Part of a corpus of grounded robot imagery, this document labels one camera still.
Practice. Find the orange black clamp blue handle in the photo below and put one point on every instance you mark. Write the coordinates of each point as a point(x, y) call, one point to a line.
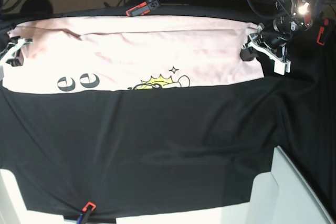
point(144, 8)

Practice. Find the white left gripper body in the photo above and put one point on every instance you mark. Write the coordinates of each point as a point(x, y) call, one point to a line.
point(272, 43)

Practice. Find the orange clamp at front edge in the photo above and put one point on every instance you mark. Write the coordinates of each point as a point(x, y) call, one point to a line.
point(86, 212)

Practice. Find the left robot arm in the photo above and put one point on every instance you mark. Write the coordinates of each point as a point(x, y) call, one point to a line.
point(293, 17)

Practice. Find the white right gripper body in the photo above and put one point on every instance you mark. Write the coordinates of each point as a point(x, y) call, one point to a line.
point(14, 44)

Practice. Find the orange clamp at edge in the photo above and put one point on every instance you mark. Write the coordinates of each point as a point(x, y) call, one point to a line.
point(86, 212)
point(323, 31)

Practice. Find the pink T-shirt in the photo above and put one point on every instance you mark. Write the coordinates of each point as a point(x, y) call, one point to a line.
point(109, 53)

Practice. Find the orange clamp at right edge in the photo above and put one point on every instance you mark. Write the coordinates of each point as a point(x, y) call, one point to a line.
point(323, 31)

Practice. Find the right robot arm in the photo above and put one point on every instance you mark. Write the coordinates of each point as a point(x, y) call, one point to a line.
point(7, 27)

